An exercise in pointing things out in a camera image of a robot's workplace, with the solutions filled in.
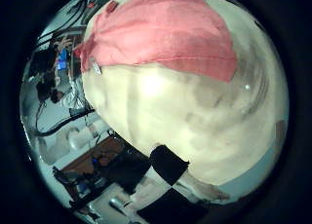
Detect orange shirt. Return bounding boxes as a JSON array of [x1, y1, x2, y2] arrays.
[[73, 0, 238, 84]]

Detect white price tag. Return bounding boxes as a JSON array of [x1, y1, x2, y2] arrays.
[[90, 56, 103, 76]]

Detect person in white shirt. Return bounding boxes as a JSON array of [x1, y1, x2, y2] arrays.
[[35, 35, 86, 110]]

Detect black floor cable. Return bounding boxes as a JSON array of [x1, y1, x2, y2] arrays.
[[33, 100, 96, 137]]

